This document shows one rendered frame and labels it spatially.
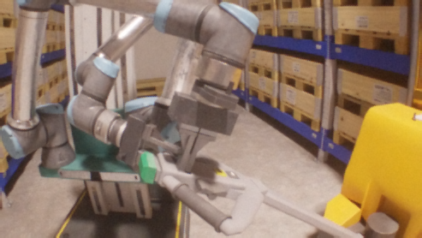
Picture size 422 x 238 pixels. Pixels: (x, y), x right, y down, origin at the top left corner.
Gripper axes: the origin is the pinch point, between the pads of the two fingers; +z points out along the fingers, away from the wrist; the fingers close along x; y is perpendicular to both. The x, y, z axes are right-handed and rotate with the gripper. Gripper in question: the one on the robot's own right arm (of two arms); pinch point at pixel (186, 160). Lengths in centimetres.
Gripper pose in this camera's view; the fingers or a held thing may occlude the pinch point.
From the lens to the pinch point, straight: 62.1
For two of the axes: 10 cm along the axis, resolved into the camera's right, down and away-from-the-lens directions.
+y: -2.9, -2.9, 9.1
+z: -3.4, 9.2, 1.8
